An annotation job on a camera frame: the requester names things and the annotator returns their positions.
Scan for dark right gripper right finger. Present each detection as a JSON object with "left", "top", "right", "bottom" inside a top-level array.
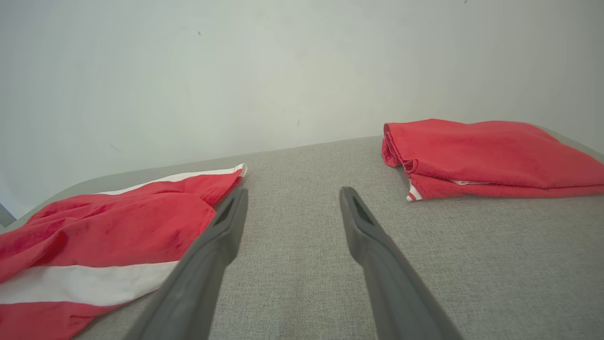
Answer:
[{"left": 339, "top": 186, "right": 465, "bottom": 340}]

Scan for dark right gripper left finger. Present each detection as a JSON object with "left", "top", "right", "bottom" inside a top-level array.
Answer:
[{"left": 124, "top": 187, "right": 249, "bottom": 340}]

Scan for red shorts with white band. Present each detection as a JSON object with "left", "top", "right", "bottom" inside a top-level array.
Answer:
[{"left": 0, "top": 163, "right": 248, "bottom": 340}]

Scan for red jersey with number print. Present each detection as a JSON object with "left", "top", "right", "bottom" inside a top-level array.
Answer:
[{"left": 381, "top": 118, "right": 604, "bottom": 203}]

